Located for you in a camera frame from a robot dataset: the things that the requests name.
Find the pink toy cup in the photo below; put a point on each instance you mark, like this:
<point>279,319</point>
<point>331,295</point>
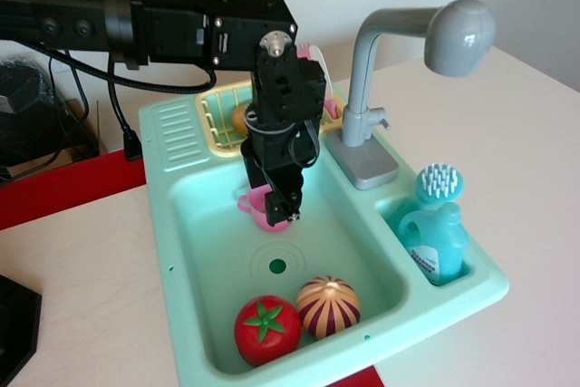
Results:
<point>254,204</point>

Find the yellow drying rack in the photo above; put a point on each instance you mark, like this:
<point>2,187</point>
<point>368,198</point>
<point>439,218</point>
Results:
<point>215,109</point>

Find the black equipment on left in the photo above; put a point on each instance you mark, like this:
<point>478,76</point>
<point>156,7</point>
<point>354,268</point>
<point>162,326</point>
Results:
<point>35,120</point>

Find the teal scrub brush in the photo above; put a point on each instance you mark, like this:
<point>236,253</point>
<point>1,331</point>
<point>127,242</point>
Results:
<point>438,183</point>

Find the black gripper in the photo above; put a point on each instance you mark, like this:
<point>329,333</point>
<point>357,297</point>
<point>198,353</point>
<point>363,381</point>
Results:
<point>285,114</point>

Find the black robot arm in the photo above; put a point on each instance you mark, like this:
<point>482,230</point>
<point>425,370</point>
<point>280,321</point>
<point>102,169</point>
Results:
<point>254,36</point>

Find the striped toy onion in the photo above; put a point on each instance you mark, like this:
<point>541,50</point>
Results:
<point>327,305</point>

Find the red toy tomato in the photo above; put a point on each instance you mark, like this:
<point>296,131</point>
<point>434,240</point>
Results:
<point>267,327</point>

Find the white toy plate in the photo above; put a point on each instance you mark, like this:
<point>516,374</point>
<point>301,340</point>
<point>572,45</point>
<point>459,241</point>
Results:
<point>317,55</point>

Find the mint green toy sink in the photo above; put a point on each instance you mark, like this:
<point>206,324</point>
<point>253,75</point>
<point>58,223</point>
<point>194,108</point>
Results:
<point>213,259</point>

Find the teal detergent bottle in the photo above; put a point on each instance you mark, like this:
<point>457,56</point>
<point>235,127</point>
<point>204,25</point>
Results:
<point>436,241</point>

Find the yellow toy food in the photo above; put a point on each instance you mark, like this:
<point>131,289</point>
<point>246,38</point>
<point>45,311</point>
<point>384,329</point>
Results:
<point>238,121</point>

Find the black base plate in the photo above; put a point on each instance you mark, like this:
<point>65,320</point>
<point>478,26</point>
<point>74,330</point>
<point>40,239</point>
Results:
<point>20,324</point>

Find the grey toy faucet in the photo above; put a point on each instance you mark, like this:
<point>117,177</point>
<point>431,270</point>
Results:
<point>456,39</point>

